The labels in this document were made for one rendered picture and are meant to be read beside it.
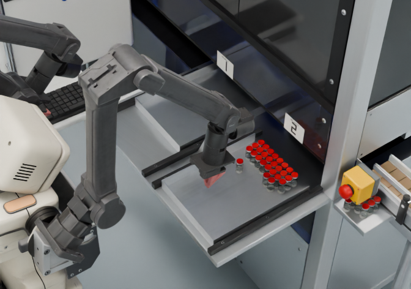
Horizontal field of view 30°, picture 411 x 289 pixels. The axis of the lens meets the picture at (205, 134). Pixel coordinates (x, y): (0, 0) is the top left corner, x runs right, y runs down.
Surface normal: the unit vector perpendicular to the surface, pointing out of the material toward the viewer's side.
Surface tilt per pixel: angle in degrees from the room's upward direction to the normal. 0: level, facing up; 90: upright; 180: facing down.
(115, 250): 0
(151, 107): 0
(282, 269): 90
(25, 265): 90
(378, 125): 90
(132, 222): 0
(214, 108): 85
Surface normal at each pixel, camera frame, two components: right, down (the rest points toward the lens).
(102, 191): 0.58, 0.46
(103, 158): 0.56, 0.63
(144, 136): 0.01, -0.70
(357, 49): -0.82, 0.40
